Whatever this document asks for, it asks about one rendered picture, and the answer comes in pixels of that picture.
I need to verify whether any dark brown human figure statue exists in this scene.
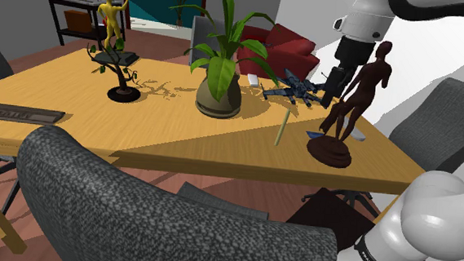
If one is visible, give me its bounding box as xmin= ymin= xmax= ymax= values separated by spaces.
xmin=304 ymin=37 xmax=395 ymax=171

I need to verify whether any red armchair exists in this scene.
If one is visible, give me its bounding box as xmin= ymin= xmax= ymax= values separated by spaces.
xmin=235 ymin=21 xmax=323 ymax=82

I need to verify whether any dark blue toy aircraft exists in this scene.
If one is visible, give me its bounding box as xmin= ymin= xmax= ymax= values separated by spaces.
xmin=259 ymin=66 xmax=329 ymax=109

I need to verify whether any flat blue and white object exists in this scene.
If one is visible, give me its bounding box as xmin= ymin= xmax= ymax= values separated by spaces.
xmin=305 ymin=114 xmax=368 ymax=144

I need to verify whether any pale green stick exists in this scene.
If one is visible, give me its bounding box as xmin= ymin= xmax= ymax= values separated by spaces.
xmin=273 ymin=108 xmax=291 ymax=148

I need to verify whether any small white box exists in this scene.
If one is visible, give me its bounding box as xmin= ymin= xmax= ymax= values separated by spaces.
xmin=245 ymin=73 xmax=263 ymax=87

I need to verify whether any green plant in olive pot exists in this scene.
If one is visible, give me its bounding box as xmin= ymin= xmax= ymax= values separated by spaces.
xmin=162 ymin=0 xmax=285 ymax=123

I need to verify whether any light grey chair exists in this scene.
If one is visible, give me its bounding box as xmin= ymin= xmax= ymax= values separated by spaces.
xmin=189 ymin=15 xmax=244 ymax=69

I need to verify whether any background potted plant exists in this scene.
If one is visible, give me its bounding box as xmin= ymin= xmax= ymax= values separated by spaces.
xmin=168 ymin=0 xmax=191 ymax=28

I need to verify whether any small twig tree black base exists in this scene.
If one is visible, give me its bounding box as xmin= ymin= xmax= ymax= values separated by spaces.
xmin=83 ymin=38 xmax=145 ymax=104

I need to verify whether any yellow human figure statue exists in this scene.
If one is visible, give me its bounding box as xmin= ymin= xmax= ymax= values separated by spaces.
xmin=89 ymin=0 xmax=144 ymax=69

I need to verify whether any black desk with monitor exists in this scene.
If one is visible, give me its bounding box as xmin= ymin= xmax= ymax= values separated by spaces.
xmin=45 ymin=0 xmax=130 ymax=51

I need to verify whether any wooden table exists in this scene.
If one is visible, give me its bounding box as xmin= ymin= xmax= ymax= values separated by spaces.
xmin=0 ymin=44 xmax=431 ymax=261

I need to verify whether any dark grey keyboard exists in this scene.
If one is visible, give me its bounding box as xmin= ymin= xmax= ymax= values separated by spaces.
xmin=0 ymin=102 xmax=67 ymax=126

